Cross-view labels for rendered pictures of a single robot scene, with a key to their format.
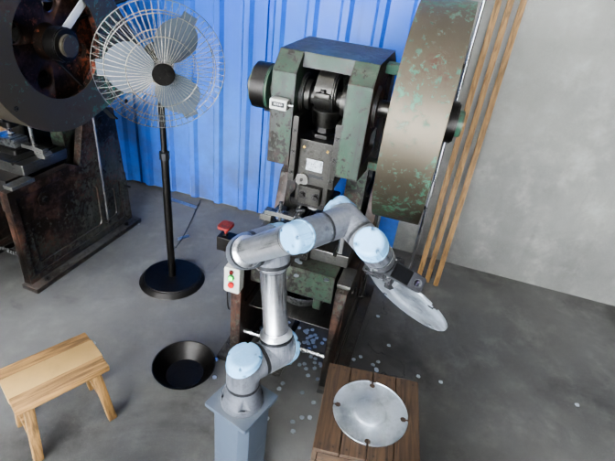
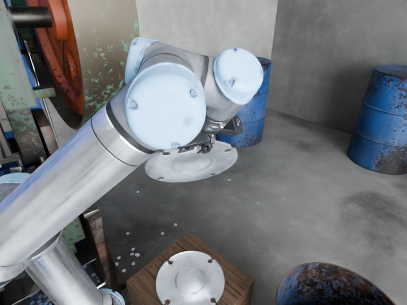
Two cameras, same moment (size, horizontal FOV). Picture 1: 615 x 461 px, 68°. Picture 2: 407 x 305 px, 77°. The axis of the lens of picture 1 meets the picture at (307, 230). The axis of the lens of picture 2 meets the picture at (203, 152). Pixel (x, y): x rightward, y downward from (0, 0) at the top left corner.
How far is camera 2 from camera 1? 0.86 m
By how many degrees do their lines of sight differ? 47
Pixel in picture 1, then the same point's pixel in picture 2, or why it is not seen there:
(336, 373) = (139, 282)
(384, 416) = (201, 272)
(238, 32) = not seen: outside the picture
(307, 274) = not seen: hidden behind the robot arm
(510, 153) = not seen: hidden behind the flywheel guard
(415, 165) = (120, 36)
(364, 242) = (241, 71)
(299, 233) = (192, 82)
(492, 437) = (223, 226)
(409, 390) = (191, 240)
